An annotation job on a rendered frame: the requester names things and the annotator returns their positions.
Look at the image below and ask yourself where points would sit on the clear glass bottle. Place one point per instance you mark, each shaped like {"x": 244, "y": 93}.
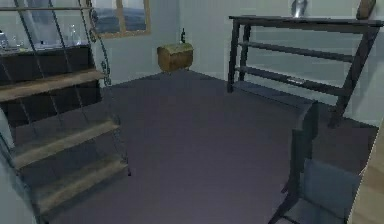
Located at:
{"x": 74, "y": 35}

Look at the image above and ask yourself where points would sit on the dark low cabinet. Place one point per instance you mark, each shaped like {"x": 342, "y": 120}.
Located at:
{"x": 50, "y": 61}

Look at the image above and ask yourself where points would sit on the dark glass bottle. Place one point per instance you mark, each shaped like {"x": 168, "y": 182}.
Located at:
{"x": 182, "y": 36}

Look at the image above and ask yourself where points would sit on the grey chair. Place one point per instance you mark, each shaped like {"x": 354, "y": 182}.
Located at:
{"x": 320, "y": 186}

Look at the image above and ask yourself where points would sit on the brown wooden chest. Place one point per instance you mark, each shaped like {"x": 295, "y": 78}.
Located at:
{"x": 175, "y": 57}

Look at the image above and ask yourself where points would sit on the pale wooden table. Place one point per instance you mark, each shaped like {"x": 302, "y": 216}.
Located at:
{"x": 368, "y": 186}

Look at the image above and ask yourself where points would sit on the brown wooden object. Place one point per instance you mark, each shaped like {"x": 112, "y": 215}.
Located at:
{"x": 365, "y": 8}

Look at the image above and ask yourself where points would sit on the metal frame wooden shelf rack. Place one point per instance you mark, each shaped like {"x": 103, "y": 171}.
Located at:
{"x": 63, "y": 140}

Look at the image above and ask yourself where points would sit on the dark wooden shelf unit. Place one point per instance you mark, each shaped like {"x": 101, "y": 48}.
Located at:
{"x": 300, "y": 23}

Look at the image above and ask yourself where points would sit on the wooden framed window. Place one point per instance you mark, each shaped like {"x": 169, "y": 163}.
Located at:
{"x": 120, "y": 16}

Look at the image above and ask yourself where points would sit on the silver metal vessel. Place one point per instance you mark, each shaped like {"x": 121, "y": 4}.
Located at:
{"x": 299, "y": 8}

